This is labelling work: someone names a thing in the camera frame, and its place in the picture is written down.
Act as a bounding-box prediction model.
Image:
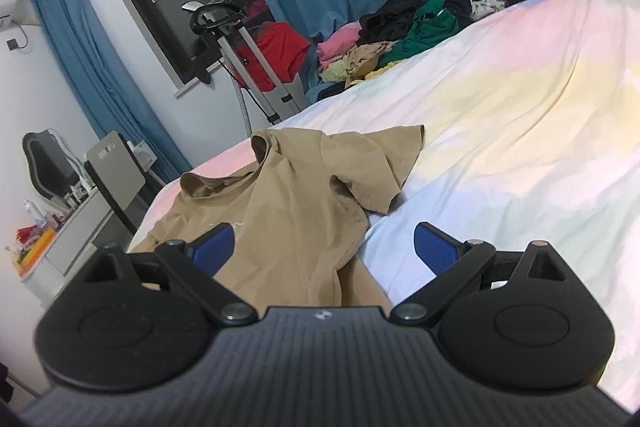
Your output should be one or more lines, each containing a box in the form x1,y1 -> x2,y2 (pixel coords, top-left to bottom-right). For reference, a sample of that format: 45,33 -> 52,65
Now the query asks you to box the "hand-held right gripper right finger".
390,221 -> 569,326

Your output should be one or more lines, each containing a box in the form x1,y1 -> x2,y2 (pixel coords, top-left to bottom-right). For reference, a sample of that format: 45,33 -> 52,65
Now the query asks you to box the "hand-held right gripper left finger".
86,224 -> 259,326

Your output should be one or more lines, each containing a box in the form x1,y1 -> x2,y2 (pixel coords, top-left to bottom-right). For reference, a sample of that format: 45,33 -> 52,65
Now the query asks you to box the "tan t-shirt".
127,124 -> 426,308

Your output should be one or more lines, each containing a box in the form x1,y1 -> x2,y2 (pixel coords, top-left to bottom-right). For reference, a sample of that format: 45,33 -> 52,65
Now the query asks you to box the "grey chair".
83,130 -> 167,239

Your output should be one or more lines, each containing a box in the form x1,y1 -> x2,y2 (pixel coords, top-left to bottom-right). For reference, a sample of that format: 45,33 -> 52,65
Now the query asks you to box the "white desk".
17,188 -> 127,294

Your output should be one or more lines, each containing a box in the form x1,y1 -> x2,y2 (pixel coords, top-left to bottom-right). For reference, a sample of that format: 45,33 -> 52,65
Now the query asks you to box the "pastel rainbow bed sheet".
125,0 -> 640,408

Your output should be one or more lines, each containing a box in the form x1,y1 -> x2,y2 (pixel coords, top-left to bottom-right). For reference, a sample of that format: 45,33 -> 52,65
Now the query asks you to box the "garment steamer stand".
181,1 -> 304,126

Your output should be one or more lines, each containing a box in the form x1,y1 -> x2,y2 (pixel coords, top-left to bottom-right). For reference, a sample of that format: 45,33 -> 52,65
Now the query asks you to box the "yellow garment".
345,59 -> 407,88

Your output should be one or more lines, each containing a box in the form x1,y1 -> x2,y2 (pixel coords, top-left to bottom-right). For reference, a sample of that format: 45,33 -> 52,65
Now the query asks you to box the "black framed vanity mirror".
21,128 -> 84,204

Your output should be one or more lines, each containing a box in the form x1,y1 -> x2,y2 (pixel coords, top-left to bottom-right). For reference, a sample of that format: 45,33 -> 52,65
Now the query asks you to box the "red garment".
235,22 -> 312,94

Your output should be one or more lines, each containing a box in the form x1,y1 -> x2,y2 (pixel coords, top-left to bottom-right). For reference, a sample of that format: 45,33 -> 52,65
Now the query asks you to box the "beige crumpled garment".
320,40 -> 401,84

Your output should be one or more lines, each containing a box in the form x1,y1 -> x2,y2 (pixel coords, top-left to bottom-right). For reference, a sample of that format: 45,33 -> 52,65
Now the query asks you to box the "green garment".
382,0 -> 460,64

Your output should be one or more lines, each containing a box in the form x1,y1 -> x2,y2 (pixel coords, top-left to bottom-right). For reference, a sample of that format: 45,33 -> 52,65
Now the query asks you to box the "narrow blue curtain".
27,0 -> 193,175

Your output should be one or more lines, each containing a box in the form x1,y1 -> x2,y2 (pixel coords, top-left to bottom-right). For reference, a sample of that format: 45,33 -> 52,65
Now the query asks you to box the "black garment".
358,0 -> 427,46

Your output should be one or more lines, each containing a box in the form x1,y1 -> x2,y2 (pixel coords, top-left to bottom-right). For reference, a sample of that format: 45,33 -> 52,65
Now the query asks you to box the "dark navy garment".
442,0 -> 475,30

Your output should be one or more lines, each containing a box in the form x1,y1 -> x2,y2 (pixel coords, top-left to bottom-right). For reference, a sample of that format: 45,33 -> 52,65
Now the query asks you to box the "white patterned garment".
467,0 -> 509,20

